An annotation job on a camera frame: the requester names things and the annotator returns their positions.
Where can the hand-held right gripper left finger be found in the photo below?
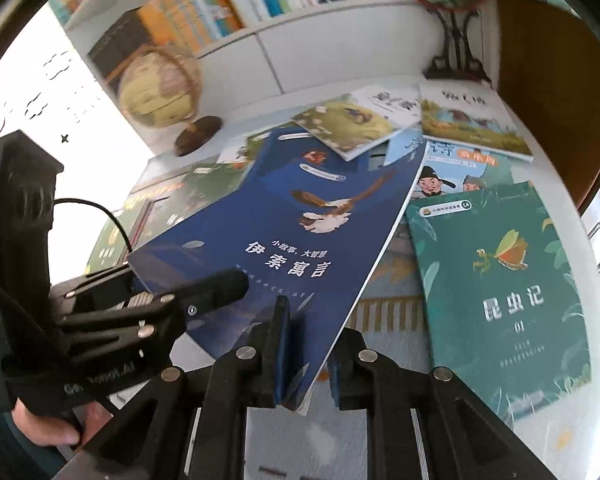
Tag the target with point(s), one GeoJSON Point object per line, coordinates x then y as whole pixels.
{"type": "Point", "coordinates": [281, 370]}

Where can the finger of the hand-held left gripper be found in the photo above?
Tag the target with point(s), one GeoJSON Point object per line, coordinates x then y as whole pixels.
{"type": "Point", "coordinates": [95, 290]}
{"type": "Point", "coordinates": [220, 287]}

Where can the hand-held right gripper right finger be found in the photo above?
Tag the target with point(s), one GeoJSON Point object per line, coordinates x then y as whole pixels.
{"type": "Point", "coordinates": [336, 385]}

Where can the navy blue bird book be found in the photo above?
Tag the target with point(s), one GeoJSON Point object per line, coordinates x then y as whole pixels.
{"type": "Point", "coordinates": [280, 220]}

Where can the green leafy book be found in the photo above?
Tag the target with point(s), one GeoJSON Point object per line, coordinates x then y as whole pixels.
{"type": "Point", "coordinates": [190, 185]}

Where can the white cartoon picture book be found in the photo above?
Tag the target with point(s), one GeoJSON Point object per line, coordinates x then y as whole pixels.
{"type": "Point", "coordinates": [235, 150]}

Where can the teal green mantis book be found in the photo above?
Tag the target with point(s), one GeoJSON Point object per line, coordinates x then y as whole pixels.
{"type": "Point", "coordinates": [500, 285]}

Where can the yellow meadow book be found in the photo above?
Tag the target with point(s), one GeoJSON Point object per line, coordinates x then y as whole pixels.
{"type": "Point", "coordinates": [345, 125]}

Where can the light blue cartoon scholars book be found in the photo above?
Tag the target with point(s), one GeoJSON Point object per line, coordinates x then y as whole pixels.
{"type": "Point", "coordinates": [445, 180]}

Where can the white brush lettered book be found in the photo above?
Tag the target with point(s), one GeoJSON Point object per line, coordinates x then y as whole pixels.
{"type": "Point", "coordinates": [395, 102]}

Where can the white farm painting book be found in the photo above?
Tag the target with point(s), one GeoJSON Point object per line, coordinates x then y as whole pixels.
{"type": "Point", "coordinates": [470, 120]}

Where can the row of yellow orange books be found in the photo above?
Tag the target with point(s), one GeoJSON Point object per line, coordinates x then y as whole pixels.
{"type": "Point", "coordinates": [190, 10]}

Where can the person's left hand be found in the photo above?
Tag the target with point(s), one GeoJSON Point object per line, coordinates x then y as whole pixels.
{"type": "Point", "coordinates": [45, 427]}

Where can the antique yellow desk globe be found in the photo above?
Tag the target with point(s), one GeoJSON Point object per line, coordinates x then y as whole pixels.
{"type": "Point", "coordinates": [150, 90]}

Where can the row of dark brown volumes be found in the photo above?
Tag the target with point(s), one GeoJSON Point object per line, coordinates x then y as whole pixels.
{"type": "Point", "coordinates": [120, 45]}

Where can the white bookshelf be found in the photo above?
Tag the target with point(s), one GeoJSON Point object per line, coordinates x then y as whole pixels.
{"type": "Point", "coordinates": [330, 55]}

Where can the brown wooden cabinet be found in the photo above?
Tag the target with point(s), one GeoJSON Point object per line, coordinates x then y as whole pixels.
{"type": "Point", "coordinates": [545, 85]}

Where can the black cloud lettering wall decal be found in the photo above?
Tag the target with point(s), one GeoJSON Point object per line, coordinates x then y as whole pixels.
{"type": "Point", "coordinates": [65, 137]}

